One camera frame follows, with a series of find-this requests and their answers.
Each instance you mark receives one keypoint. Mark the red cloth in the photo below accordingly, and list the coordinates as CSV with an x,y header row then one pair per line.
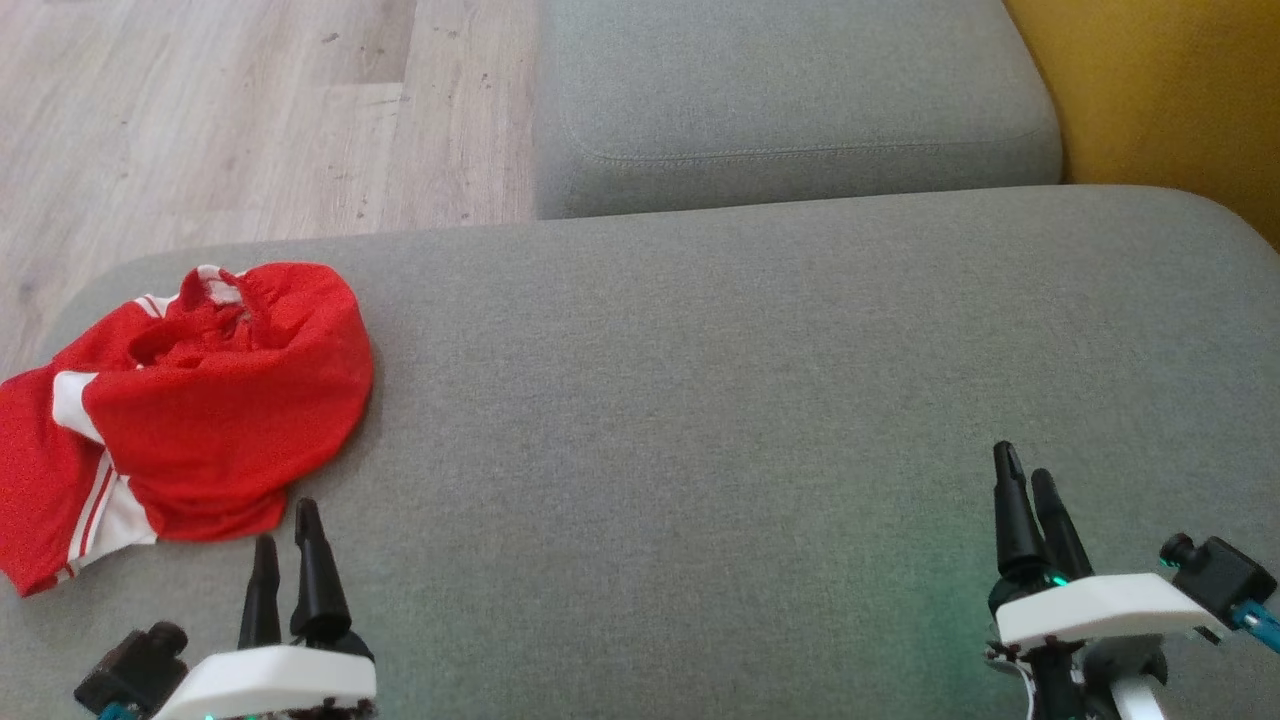
x,y
220,420

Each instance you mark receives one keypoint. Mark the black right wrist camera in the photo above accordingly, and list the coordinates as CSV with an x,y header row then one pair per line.
x,y
1220,578

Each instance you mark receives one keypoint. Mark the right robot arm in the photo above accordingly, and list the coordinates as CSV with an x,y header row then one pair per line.
x,y
1130,675

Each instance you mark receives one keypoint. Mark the yellow sofa backrest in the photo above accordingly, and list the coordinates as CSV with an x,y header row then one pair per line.
x,y
1180,90

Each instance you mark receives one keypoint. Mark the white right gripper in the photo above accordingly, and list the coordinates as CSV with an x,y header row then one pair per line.
x,y
1100,608

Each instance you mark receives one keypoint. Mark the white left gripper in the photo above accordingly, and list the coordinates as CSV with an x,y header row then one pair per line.
x,y
270,680

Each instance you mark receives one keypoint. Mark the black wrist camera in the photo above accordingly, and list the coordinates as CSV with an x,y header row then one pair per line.
x,y
1220,578
135,665

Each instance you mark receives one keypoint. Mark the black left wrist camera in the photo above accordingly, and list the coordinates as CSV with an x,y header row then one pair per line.
x,y
135,665

